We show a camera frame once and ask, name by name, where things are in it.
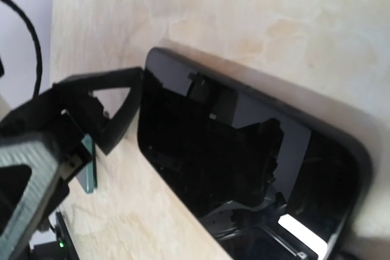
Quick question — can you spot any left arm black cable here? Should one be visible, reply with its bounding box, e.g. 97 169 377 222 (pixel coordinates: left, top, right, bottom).
0 0 42 98

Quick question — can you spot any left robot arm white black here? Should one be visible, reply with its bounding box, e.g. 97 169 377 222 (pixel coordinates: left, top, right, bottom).
1 68 143 259

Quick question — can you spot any black phone top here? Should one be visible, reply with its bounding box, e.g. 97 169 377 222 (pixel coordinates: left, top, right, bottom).
137 47 372 259

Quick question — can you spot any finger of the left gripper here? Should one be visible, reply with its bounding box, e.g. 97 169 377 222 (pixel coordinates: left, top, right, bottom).
1 133 60 259
53 67 143 155

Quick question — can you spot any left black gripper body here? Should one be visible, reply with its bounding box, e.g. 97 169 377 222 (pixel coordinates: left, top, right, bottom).
1 90 96 183

